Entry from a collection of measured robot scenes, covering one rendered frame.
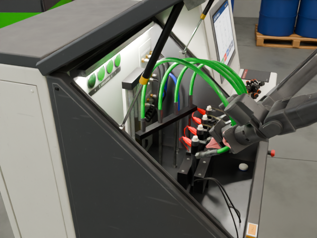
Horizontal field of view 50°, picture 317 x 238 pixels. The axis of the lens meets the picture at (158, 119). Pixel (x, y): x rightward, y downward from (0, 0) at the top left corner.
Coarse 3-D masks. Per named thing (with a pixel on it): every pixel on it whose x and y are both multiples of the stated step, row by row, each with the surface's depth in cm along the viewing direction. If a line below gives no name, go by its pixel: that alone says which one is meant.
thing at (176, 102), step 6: (210, 60) 124; (222, 66) 123; (228, 72) 123; (180, 78) 131; (234, 78) 124; (240, 84) 124; (240, 90) 125; (174, 102) 137; (174, 108) 138; (174, 114) 139; (228, 120) 134
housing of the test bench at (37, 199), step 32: (96, 0) 142; (128, 0) 141; (0, 32) 103; (32, 32) 102; (64, 32) 102; (0, 64) 90; (32, 64) 86; (0, 96) 95; (32, 96) 91; (0, 128) 102; (32, 128) 97; (0, 160) 109; (32, 160) 104; (0, 192) 118; (32, 192) 112; (64, 192) 106; (32, 224) 121; (64, 224) 115
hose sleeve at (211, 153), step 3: (213, 150) 108; (216, 150) 107; (201, 153) 112; (204, 153) 111; (207, 153) 110; (210, 153) 109; (213, 153) 108; (216, 153) 107; (201, 156) 112; (204, 156) 111; (207, 156) 111
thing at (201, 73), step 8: (184, 64) 102; (192, 64) 101; (200, 72) 99; (208, 80) 98; (144, 88) 118; (216, 88) 98; (144, 96) 121; (224, 96) 98; (144, 104) 123; (224, 104) 98; (144, 112) 125; (232, 120) 98; (224, 152) 106
